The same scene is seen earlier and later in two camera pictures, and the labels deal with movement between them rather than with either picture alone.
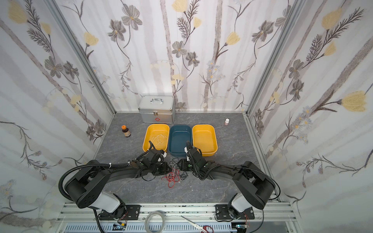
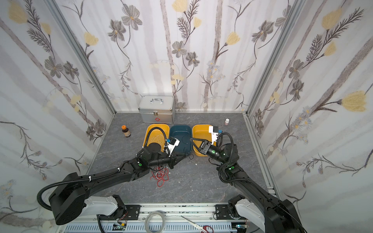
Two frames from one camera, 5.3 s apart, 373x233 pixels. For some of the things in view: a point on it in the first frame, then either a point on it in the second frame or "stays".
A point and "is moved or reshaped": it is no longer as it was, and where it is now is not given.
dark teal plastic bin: [178, 136] stays
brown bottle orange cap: [126, 131] stays
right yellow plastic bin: [204, 137] stays
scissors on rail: [204, 229] stays
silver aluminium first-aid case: [157, 109] stays
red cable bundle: [172, 177] is moved or reshaped
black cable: [182, 175] is moved or reshaped
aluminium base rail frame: [181, 218] stays
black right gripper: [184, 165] -> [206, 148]
